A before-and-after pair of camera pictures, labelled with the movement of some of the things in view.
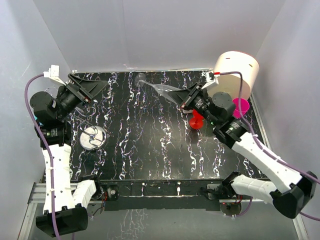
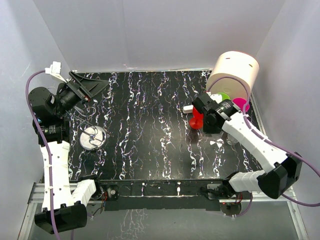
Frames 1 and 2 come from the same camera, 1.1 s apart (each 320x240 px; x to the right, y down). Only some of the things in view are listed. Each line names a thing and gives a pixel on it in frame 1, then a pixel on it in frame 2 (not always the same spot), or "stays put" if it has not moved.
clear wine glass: [164, 91] → [216, 138]
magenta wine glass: [245, 105] stays put
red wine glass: [196, 122] stays put
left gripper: [91, 88] stays put
